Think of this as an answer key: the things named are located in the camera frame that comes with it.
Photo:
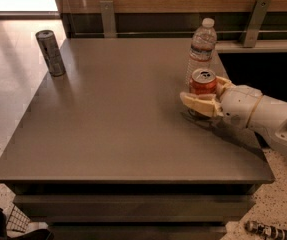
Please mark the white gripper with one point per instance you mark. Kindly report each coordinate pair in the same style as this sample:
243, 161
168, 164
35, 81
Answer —
240, 104

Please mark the red coke can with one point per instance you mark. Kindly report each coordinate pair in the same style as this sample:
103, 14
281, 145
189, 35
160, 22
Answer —
202, 81

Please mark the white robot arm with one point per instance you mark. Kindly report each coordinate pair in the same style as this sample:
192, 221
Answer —
269, 120

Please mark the silver redbull can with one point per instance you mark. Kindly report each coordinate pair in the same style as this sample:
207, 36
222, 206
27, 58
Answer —
48, 45

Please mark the clear plastic water bottle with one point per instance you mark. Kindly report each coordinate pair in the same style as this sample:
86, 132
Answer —
202, 46

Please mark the grey cabinet with drawers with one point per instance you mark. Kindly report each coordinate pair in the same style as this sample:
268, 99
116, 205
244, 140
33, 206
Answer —
108, 151

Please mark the black white striped cylinder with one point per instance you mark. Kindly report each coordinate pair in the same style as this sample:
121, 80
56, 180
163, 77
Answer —
265, 230

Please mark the black object on floor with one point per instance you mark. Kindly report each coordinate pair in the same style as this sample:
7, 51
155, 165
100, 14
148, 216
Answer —
3, 225

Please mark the right metal bracket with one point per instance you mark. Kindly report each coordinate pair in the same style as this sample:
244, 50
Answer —
257, 16

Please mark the metal bracket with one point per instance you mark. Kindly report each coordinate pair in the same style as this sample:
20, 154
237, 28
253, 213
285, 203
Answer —
257, 16
108, 19

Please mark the left metal bracket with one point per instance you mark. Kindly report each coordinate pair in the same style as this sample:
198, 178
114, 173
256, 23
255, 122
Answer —
108, 19

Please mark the black wire basket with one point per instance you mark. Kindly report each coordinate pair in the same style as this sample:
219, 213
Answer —
16, 220

